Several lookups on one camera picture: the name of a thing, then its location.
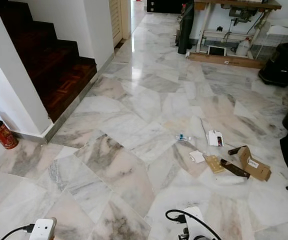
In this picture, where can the black rolled mat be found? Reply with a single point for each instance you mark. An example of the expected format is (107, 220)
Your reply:
(185, 27)

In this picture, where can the white paper piece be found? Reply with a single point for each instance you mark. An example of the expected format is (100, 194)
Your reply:
(197, 156)

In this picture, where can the red lidded tin can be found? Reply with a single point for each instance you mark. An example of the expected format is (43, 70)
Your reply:
(5, 135)

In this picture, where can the brown cardboard box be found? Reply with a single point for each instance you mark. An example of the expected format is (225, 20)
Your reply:
(255, 169)

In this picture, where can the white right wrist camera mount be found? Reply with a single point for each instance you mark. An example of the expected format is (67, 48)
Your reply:
(195, 222)

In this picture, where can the tan cardboard piece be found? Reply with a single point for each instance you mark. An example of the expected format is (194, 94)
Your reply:
(215, 164)

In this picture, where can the white card package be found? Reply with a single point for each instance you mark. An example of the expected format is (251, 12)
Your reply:
(215, 138)

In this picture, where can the light wooden door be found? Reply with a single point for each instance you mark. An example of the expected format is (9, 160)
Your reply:
(116, 20)

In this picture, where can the small white framed tablet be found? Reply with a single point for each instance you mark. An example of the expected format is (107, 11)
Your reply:
(216, 50)

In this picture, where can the white plastic jug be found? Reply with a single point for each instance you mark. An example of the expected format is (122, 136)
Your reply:
(244, 47)

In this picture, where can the long dark brown box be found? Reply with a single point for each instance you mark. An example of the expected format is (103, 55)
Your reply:
(235, 168)

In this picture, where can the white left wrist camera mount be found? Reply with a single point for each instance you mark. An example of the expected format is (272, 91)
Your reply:
(42, 230)

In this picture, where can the wooden top sewing table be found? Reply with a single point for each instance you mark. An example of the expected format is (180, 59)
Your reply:
(239, 5)

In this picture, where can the short dark brown stick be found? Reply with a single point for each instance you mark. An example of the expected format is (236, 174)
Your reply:
(236, 150)

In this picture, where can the white plastic tube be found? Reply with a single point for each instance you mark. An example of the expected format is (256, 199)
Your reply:
(231, 180)

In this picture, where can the black bag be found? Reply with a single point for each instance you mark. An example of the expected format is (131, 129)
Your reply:
(281, 65)

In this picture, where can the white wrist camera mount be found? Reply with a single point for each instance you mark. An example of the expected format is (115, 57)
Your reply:
(42, 230)
(195, 222)

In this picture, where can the long flat cardboard box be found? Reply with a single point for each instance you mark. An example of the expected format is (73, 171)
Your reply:
(224, 60)

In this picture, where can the black low cabinet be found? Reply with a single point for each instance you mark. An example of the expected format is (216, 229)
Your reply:
(164, 5)

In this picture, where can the small clear plastic bottle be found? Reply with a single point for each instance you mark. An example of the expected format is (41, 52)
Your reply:
(183, 137)

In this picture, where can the dark wooden staircase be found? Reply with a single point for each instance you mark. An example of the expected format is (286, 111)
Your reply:
(54, 60)

